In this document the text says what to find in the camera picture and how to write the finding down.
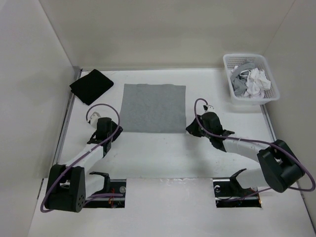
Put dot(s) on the folded black tank top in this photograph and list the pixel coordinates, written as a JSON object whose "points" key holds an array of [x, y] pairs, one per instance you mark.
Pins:
{"points": [[90, 87]]}

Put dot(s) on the white crumpled tank top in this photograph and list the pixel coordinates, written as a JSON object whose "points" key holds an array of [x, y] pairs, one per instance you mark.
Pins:
{"points": [[257, 83]]}

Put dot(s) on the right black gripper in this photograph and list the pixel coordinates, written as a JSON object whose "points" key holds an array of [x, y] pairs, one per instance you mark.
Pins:
{"points": [[192, 128]]}

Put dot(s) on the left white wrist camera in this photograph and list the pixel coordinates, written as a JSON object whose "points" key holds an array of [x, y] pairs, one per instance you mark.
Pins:
{"points": [[93, 119]]}

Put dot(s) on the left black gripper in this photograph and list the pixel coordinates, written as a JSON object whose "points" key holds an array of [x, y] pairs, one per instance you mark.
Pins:
{"points": [[119, 131]]}

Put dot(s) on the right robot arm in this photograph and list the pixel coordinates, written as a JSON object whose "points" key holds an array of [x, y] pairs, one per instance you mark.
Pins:
{"points": [[278, 170]]}

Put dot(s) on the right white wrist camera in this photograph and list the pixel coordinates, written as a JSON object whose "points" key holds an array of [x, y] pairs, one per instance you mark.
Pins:
{"points": [[208, 108]]}

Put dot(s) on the grey tank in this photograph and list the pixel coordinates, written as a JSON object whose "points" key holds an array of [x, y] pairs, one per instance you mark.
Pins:
{"points": [[239, 77], [149, 108]]}

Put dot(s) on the white plastic laundry basket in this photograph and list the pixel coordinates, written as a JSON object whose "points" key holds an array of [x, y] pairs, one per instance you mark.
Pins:
{"points": [[260, 62]]}

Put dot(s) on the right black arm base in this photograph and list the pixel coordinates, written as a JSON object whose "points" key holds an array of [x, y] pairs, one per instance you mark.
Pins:
{"points": [[228, 188]]}

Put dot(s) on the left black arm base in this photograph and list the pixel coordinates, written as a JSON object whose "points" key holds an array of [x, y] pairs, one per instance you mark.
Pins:
{"points": [[99, 186]]}

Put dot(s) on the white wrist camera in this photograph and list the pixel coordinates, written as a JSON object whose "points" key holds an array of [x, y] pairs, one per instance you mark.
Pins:
{"points": [[93, 119], [208, 108]]}

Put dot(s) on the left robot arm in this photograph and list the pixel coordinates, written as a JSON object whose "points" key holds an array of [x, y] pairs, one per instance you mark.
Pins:
{"points": [[72, 185]]}

